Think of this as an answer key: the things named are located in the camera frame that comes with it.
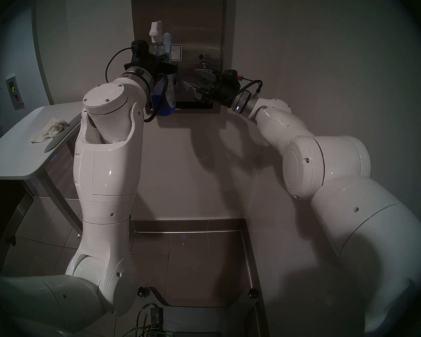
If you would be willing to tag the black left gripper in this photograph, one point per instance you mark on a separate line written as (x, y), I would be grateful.
(145, 63)

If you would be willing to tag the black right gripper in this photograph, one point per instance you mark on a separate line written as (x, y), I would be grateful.
(222, 92)

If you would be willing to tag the clear spray cleaner bottle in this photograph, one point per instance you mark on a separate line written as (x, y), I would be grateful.
(156, 27)

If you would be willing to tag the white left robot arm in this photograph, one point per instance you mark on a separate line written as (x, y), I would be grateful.
(105, 171)

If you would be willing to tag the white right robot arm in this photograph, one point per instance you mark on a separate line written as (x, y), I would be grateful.
(336, 164)

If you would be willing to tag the chrome dispenser lever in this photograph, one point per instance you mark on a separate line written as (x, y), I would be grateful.
(204, 65)

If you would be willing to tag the white blue-bordered label sticker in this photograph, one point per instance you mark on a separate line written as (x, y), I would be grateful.
(176, 52)

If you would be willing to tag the crumpled white cloth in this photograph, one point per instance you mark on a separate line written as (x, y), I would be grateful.
(49, 129)

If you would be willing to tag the white table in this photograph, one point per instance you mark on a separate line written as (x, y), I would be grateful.
(14, 153)

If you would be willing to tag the black base knob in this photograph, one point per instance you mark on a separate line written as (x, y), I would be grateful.
(254, 293)
(142, 292)

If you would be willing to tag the black box with red light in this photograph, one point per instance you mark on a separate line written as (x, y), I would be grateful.
(156, 318)

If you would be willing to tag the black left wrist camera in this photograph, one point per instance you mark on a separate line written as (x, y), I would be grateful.
(138, 46)

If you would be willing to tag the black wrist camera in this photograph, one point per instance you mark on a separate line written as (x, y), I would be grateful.
(229, 76)
(138, 46)

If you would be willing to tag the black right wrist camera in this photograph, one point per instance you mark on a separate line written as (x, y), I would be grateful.
(229, 76)

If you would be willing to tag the stainless steel wall dispenser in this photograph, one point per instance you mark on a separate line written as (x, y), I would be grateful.
(196, 24)

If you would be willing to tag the grey door frame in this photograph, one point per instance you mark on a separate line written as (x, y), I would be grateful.
(42, 59)

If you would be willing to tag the fire extinguisher wall cabinet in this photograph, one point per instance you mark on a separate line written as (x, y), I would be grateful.
(14, 92)

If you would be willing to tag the grey robot base frame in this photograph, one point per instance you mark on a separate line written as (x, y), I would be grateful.
(203, 318)

